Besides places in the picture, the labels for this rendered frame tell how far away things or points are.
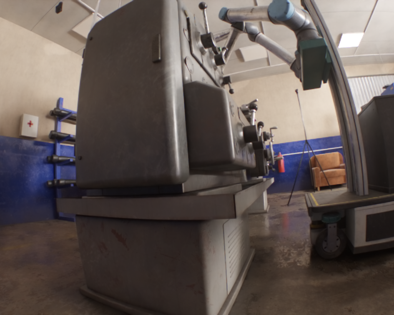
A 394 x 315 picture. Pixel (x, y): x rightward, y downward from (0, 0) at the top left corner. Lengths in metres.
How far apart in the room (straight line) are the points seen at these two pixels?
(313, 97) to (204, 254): 5.99
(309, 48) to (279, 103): 5.01
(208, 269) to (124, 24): 0.93
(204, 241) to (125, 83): 0.56
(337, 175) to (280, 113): 2.34
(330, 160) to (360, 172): 4.35
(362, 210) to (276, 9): 1.14
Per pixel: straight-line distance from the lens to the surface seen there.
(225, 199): 0.54
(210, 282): 0.68
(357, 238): 1.17
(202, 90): 0.68
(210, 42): 0.95
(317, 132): 6.10
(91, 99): 0.84
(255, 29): 2.14
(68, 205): 0.97
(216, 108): 0.64
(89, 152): 0.79
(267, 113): 6.15
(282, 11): 1.28
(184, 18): 0.95
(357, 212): 1.13
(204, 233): 0.62
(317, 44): 1.30
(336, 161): 5.69
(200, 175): 0.80
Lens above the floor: 0.50
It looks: 7 degrees up
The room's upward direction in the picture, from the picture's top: 5 degrees counter-clockwise
